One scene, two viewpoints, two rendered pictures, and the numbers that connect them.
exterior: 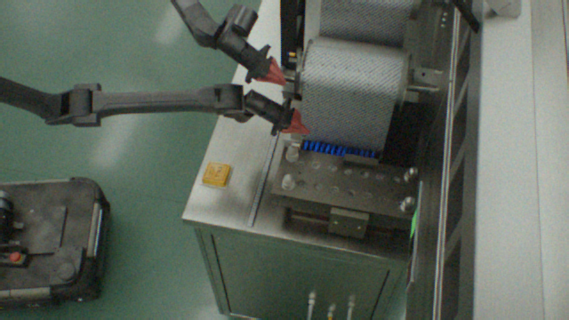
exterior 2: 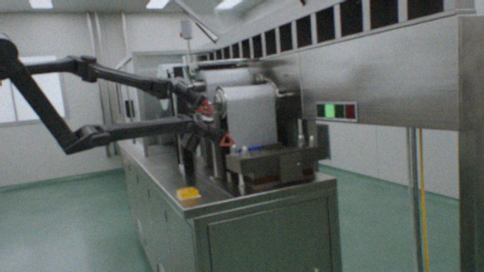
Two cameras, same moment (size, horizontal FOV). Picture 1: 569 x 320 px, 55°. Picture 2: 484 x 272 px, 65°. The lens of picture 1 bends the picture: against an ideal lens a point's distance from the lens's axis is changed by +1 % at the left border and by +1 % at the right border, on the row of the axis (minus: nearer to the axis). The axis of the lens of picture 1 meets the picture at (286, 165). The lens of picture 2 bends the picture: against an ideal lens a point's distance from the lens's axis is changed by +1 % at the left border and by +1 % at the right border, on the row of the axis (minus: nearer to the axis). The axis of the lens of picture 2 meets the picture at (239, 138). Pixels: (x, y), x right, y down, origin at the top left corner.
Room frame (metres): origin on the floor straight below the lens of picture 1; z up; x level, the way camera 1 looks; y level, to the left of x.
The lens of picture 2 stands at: (-0.43, 0.85, 1.31)
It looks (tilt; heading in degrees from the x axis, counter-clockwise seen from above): 8 degrees down; 325
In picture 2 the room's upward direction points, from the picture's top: 5 degrees counter-clockwise
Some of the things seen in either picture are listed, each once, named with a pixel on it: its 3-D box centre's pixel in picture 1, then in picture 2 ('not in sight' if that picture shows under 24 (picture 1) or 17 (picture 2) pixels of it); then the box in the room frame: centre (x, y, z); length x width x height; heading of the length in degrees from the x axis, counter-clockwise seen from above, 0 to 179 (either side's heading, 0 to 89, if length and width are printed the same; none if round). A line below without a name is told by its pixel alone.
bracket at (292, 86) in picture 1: (292, 105); (214, 146); (1.05, -0.02, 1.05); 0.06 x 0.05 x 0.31; 78
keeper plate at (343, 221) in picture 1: (348, 224); (290, 168); (0.70, -0.17, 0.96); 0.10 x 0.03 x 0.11; 78
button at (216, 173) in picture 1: (216, 173); (187, 193); (0.90, 0.21, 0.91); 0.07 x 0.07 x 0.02; 78
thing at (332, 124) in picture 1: (343, 129); (252, 132); (0.92, -0.15, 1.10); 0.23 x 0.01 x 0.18; 78
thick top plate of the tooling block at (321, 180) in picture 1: (348, 188); (275, 156); (0.80, -0.17, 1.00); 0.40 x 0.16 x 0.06; 78
